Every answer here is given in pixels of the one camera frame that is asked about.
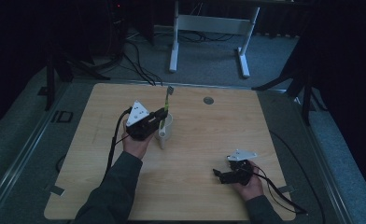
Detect black metal stand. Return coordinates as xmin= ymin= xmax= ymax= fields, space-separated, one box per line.
xmin=36 ymin=0 xmax=111 ymax=112
xmin=251 ymin=29 xmax=329 ymax=127

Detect person's right hand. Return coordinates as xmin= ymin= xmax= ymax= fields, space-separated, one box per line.
xmin=233 ymin=161 xmax=265 ymax=202

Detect thin black floor cable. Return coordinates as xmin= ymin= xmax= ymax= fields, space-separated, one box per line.
xmin=269 ymin=130 xmax=327 ymax=224

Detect white desk frame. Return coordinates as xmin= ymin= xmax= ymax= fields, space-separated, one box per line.
xmin=168 ymin=0 xmax=261 ymax=79

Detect green toothbrush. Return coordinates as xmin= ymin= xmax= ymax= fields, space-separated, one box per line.
xmin=159 ymin=85 xmax=175 ymax=131

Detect black floor cables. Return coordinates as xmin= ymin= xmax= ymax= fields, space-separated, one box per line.
xmin=120 ymin=39 xmax=164 ymax=87

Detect dark equipment with red light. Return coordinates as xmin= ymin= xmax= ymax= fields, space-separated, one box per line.
xmin=106 ymin=0 xmax=130 ymax=61

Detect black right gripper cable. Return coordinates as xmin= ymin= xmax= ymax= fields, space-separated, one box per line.
xmin=251 ymin=165 xmax=308 ymax=217

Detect metal floor rail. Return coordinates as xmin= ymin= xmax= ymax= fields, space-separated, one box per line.
xmin=87 ymin=78 xmax=289 ymax=93
xmin=0 ymin=81 xmax=71 ymax=217
xmin=295 ymin=95 xmax=356 ymax=224

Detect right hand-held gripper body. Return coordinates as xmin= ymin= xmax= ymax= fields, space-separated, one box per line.
xmin=226 ymin=148 xmax=259 ymax=186

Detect person's left hand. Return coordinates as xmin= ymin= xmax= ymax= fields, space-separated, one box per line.
xmin=120 ymin=125 xmax=156 ymax=161

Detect white cup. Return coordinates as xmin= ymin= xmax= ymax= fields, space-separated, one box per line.
xmin=153 ymin=112 xmax=175 ymax=150

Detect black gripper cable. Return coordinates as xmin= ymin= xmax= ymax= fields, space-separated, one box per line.
xmin=101 ymin=106 xmax=134 ymax=185
xmin=251 ymin=165 xmax=308 ymax=217

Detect grey tape piece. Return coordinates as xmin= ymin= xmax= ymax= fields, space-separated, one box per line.
xmin=276 ymin=184 xmax=298 ymax=194
xmin=44 ymin=184 xmax=65 ymax=197

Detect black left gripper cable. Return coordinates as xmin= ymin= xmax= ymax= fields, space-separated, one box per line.
xmin=101 ymin=106 xmax=134 ymax=185

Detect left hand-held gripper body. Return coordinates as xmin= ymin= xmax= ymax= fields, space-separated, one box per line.
xmin=125 ymin=99 xmax=161 ymax=141

